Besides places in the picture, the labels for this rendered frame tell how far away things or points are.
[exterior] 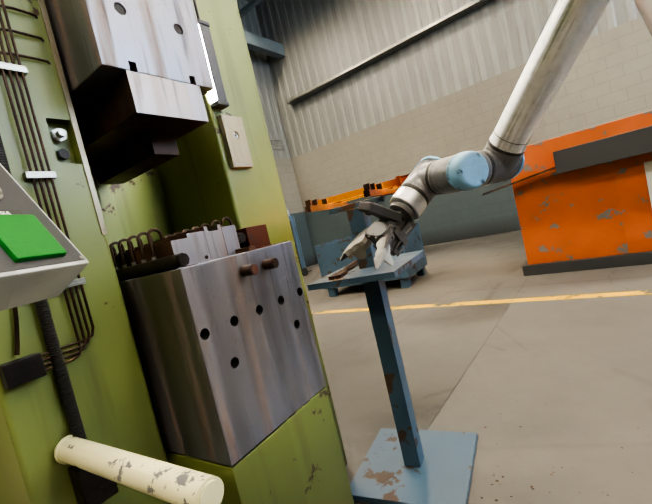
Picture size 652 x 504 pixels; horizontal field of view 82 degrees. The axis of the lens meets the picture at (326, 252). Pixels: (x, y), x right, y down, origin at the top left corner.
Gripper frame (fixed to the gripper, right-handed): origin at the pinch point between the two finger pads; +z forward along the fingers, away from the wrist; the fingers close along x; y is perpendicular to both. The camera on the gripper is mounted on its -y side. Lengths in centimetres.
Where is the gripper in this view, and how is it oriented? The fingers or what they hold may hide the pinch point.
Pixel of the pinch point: (354, 263)
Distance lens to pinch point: 95.2
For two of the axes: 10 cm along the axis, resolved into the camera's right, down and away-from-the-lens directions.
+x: -5.2, -1.2, 8.5
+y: 6.1, 6.4, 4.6
